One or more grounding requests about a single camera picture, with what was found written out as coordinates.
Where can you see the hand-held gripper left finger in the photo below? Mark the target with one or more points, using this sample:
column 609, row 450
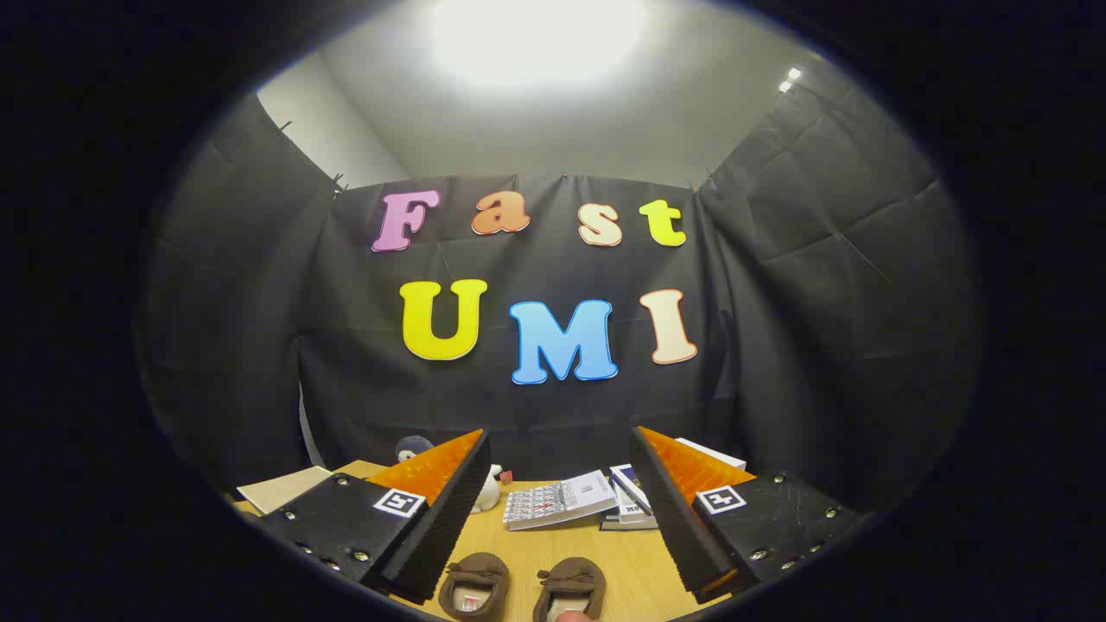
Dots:
column 449, row 527

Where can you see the white duck plush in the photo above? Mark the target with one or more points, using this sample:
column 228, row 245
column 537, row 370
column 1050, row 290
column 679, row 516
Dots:
column 488, row 494

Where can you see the ceiling light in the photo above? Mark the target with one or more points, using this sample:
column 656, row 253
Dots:
column 536, row 34

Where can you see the dark cover book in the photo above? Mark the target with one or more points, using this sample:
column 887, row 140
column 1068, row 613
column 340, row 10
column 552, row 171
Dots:
column 626, row 524

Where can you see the black backdrop cloth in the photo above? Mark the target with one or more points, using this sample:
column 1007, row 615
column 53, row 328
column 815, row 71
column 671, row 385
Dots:
column 778, row 345

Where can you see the brown fuzzy slipper shoe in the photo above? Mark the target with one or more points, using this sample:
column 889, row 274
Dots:
column 570, row 577
column 473, row 574

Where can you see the grey patterned cover book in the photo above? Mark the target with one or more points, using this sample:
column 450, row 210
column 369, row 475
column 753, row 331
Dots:
column 562, row 499

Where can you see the beige fabric storage box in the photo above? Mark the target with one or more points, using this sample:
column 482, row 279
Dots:
column 285, row 488

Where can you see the grey white penguin plush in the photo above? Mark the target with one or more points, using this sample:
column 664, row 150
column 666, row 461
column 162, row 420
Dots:
column 415, row 447

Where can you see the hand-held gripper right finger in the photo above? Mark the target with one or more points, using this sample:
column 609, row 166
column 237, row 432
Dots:
column 674, row 518

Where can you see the plain white book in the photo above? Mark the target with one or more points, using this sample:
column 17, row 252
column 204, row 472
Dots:
column 631, row 513

